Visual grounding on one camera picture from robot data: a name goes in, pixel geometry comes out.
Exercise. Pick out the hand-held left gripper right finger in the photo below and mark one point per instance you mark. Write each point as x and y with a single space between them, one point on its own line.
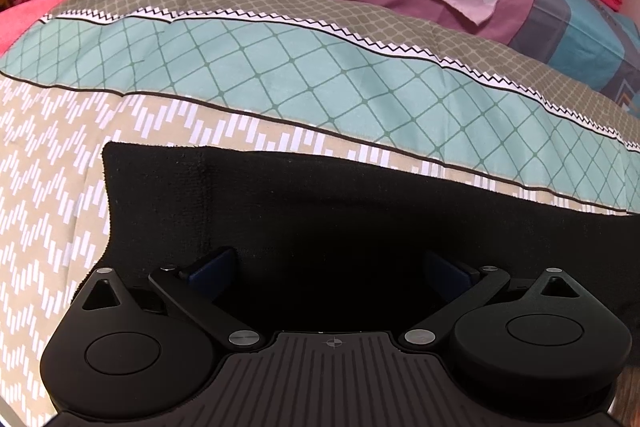
445 269

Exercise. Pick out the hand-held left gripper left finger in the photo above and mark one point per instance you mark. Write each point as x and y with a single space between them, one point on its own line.
214 268

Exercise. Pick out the patterned beige teal quilt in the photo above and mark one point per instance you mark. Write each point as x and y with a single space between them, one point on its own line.
250 72

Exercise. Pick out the pink fleece blanket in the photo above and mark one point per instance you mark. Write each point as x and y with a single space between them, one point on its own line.
25 22

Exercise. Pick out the blue grey striped pillow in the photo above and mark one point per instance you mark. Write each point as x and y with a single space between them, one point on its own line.
575 32

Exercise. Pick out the black pants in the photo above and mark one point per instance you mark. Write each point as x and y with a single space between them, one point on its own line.
350 207

